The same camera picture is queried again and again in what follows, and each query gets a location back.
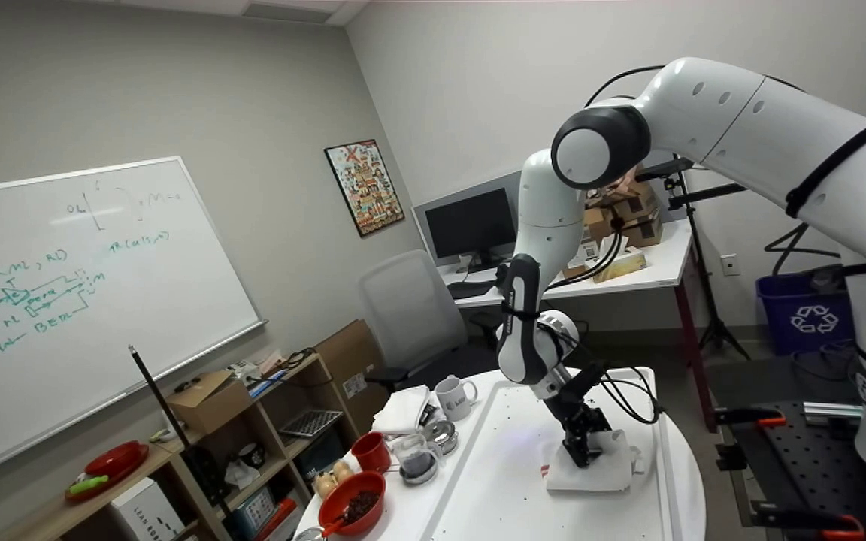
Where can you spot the white towel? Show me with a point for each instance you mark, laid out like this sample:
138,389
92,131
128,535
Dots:
613,471

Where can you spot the wooden shelf unit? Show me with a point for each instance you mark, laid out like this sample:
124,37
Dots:
252,423

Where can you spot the stack of white napkins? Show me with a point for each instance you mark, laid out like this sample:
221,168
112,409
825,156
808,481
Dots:
401,409

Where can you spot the round white table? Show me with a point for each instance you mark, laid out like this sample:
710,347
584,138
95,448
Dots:
689,481

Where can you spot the clear glass container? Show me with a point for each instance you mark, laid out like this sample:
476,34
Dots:
419,465

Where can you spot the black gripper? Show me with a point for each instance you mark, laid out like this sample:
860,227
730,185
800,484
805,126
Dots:
582,400

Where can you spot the black computer monitor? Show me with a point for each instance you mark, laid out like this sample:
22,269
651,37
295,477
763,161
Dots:
467,225

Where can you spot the red bowl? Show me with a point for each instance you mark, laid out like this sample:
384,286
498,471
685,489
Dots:
353,502

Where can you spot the red cup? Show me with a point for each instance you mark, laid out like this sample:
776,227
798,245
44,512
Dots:
370,453

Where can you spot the thin black pole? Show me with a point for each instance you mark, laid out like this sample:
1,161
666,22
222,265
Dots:
167,417

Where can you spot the white mug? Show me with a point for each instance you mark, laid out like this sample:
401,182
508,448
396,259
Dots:
451,398

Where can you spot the large white tray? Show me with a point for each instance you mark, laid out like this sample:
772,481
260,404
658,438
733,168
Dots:
493,471

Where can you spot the red plate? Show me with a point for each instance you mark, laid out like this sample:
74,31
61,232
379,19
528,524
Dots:
112,467

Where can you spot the blue recycling bin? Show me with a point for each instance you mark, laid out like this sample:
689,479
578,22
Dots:
805,318

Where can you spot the whiteboard with green writing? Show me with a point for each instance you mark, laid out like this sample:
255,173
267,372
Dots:
92,303

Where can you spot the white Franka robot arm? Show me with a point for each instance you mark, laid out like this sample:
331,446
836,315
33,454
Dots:
753,131

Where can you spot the cardboard box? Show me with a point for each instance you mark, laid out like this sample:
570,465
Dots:
209,400

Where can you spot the tissue box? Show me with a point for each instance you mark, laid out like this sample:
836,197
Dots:
619,265

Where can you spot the black tripod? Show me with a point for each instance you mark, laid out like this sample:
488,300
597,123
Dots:
707,290

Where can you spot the colourful wall poster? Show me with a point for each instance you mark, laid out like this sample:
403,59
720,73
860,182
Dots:
366,187

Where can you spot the cardboard structure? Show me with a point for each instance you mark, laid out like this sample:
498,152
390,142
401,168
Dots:
628,211

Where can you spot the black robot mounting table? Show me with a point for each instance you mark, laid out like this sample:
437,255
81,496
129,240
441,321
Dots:
825,471

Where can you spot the white box appliance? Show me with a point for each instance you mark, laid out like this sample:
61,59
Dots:
143,512

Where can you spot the white desk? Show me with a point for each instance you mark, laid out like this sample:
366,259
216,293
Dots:
654,276

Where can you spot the round metal tin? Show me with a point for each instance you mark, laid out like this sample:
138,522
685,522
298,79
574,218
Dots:
441,435

